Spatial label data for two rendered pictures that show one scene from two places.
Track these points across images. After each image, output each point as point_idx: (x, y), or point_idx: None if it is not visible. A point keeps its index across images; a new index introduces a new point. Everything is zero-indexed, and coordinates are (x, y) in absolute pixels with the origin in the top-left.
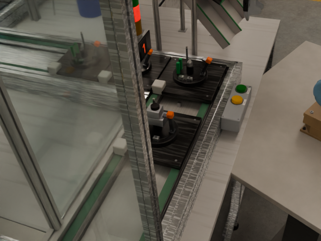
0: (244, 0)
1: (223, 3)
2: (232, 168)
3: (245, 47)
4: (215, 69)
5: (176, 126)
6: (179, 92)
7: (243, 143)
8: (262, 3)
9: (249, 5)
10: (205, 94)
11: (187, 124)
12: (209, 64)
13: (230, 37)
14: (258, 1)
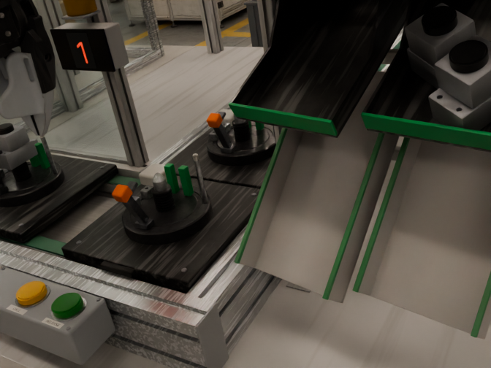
0: None
1: (470, 216)
2: None
3: None
4: (175, 259)
5: (9, 195)
6: (122, 204)
7: None
8: (0, 98)
9: (6, 77)
10: (87, 240)
11: (17, 217)
12: (204, 249)
13: (310, 280)
14: (9, 87)
